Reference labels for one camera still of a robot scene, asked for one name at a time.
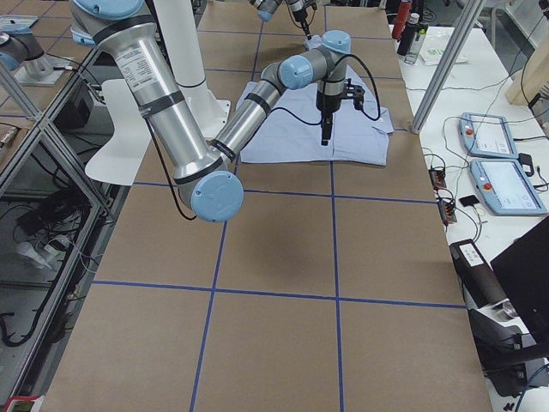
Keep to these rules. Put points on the black power adapter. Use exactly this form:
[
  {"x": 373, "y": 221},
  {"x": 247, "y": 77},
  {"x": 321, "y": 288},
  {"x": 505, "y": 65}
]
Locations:
[{"x": 527, "y": 164}]

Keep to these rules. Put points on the small black phone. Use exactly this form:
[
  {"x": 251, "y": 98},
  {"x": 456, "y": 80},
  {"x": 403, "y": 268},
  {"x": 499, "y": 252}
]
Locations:
[{"x": 469, "y": 201}]

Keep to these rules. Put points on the black monitor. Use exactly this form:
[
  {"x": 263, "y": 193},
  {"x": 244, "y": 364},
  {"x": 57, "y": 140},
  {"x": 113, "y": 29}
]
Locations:
[{"x": 522, "y": 272}]

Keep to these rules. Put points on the blue striped button shirt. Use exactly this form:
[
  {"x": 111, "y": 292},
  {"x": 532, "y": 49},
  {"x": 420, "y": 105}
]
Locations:
[{"x": 292, "y": 132}]

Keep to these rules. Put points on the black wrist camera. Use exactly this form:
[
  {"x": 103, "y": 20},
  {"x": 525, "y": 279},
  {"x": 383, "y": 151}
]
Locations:
[{"x": 355, "y": 93}]

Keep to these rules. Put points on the brown paper roll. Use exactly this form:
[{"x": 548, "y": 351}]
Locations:
[{"x": 476, "y": 274}]

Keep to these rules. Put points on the blue teach pendant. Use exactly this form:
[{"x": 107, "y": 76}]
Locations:
[
  {"x": 505, "y": 187},
  {"x": 487, "y": 136}
]

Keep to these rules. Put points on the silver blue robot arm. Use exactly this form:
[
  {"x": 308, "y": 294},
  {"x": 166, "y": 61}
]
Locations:
[
  {"x": 156, "y": 48},
  {"x": 297, "y": 8}
]

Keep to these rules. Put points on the lower blue teach pendant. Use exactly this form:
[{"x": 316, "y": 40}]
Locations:
[{"x": 505, "y": 187}]

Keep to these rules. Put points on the white plastic chair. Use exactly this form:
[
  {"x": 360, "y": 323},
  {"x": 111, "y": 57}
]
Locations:
[{"x": 119, "y": 160}]

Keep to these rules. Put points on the red bottle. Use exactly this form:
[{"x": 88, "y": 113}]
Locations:
[{"x": 401, "y": 18}]

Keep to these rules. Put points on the clear bottle black lid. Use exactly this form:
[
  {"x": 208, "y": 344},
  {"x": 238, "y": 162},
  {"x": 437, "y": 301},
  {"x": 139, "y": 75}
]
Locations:
[{"x": 415, "y": 47}]

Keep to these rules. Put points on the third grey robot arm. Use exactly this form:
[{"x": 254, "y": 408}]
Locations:
[{"x": 19, "y": 45}]

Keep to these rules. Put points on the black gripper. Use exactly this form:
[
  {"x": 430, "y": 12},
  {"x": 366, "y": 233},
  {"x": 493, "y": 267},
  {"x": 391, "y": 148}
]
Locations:
[
  {"x": 325, "y": 103},
  {"x": 298, "y": 9}
]

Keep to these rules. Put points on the aluminium frame post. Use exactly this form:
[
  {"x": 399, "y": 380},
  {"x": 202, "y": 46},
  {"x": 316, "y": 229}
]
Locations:
[{"x": 452, "y": 50}]

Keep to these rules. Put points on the upper blue teach pendant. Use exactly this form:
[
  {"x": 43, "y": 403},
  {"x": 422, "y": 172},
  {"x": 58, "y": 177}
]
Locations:
[{"x": 487, "y": 136}]

